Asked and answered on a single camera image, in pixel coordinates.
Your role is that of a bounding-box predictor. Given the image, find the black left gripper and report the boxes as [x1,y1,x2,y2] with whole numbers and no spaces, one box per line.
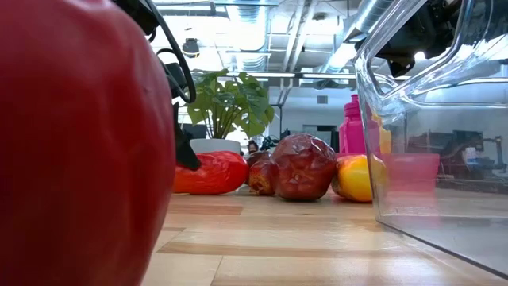
[162,61,202,172]

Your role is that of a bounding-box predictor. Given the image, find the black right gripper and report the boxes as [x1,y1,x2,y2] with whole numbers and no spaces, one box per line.
[375,0,508,79]

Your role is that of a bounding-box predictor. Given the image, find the red orange toy pepper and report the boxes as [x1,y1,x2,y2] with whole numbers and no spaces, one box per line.
[173,150,250,195]

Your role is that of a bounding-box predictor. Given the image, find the artificial green potted plant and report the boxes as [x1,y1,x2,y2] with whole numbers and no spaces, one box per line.
[186,68,276,156]

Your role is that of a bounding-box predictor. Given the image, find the small dark red toy fruit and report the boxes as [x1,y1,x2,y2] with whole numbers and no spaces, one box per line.
[248,157,279,196]

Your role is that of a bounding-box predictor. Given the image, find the yellow plastic bottle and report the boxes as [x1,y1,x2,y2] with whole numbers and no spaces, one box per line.
[371,114,393,155]

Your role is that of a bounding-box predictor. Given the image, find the dark red toy pear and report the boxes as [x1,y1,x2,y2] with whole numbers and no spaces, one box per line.
[271,133,338,202]

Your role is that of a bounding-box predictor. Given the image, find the pink plastic bottle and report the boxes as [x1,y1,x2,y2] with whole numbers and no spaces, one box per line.
[338,94,372,155]

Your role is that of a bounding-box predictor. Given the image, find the red orange toy fruit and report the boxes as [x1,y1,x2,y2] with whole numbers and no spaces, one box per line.
[331,153,388,203]

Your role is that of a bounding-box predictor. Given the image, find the clear plastic tray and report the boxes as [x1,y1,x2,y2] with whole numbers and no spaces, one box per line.
[352,0,508,279]

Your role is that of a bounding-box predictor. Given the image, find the black ceiling fixture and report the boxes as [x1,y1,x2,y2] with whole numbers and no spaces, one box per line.
[182,37,201,59]

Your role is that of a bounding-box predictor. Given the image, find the red toy tomato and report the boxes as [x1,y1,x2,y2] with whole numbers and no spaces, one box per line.
[0,0,176,286]

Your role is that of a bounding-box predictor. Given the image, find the long ceiling light strip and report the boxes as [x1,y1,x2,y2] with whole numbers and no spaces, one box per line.
[198,71,357,79]

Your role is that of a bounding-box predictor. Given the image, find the black background equipment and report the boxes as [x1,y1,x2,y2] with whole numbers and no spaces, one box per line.
[408,129,507,180]

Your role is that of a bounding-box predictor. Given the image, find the red translucent plastic tray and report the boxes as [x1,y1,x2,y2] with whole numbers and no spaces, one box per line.
[337,153,441,195]

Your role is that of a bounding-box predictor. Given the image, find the silver diagonal ceiling duct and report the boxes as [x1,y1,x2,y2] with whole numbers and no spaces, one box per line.
[321,0,398,75]

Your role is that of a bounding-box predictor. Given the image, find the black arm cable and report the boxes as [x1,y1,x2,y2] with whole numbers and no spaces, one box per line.
[144,0,198,105]

